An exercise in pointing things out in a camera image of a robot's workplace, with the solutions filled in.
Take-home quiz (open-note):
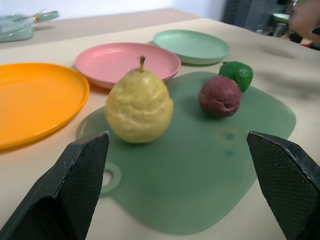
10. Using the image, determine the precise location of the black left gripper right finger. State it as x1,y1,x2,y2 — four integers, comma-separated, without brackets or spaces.
245,130,320,240

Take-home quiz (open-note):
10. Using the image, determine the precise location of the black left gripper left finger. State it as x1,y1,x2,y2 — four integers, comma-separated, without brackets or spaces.
0,130,110,240

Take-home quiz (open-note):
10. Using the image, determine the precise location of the orange plate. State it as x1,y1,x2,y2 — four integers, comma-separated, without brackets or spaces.
0,62,91,151

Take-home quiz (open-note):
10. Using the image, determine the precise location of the dark red round fruit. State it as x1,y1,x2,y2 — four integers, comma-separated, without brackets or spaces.
198,75,242,118

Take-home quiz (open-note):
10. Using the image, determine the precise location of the green fruit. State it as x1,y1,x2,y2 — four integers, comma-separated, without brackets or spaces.
218,61,254,93

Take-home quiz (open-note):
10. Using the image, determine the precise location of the pink plate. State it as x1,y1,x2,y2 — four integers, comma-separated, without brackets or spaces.
74,42,182,90

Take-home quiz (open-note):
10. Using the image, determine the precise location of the mint green plate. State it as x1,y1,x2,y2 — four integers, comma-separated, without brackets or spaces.
152,29,232,65

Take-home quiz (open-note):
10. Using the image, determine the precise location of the person's hand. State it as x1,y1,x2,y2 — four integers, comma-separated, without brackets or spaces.
289,2,320,42

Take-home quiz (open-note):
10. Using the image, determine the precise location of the green cutting mat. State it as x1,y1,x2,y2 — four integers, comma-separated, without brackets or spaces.
75,71,297,236

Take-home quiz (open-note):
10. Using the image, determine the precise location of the yellow pear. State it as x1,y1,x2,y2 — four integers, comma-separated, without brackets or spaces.
104,55,175,145

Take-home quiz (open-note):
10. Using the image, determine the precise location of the clear glass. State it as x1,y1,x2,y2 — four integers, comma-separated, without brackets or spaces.
255,23,270,36

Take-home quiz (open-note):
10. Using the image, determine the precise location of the pale green lidded container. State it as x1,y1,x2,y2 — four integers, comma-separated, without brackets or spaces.
0,10,60,42

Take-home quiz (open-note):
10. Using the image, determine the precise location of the dark slatted crate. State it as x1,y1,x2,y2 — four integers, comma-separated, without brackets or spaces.
221,0,286,32

